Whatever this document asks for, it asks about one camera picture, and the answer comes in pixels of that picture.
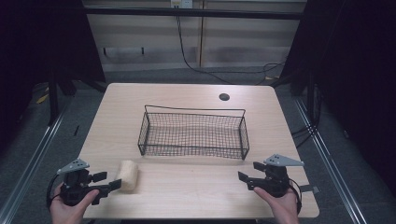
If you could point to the black metal stand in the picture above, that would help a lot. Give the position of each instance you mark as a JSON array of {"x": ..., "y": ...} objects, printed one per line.
[{"x": 53, "y": 99}]

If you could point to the white wall power outlet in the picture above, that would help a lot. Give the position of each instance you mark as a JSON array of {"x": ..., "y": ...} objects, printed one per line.
[{"x": 181, "y": 3}]

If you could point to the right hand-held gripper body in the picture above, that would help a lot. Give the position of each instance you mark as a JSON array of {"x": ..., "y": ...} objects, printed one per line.
[{"x": 275, "y": 180}]

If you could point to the person's left hand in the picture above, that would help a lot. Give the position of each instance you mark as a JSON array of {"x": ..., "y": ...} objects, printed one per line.
[{"x": 67, "y": 213}]

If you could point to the metal floor rail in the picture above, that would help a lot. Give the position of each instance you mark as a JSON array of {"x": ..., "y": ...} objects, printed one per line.
[
  {"x": 330, "y": 161},
  {"x": 31, "y": 161}
]

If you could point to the black curtain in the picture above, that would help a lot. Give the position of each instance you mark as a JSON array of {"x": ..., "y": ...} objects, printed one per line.
[
  {"x": 351, "y": 62},
  {"x": 40, "y": 43}
]

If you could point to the beige bread roll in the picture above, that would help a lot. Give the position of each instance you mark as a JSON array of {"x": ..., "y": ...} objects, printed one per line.
[{"x": 127, "y": 175}]

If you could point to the black horizontal metal bar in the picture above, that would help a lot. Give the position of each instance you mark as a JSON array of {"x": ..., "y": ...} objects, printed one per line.
[{"x": 193, "y": 13}]

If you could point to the person's right hand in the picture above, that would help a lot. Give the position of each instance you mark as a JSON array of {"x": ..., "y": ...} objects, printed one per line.
[{"x": 283, "y": 208}]

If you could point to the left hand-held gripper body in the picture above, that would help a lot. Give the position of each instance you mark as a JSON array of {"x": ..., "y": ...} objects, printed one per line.
[{"x": 72, "y": 186}]

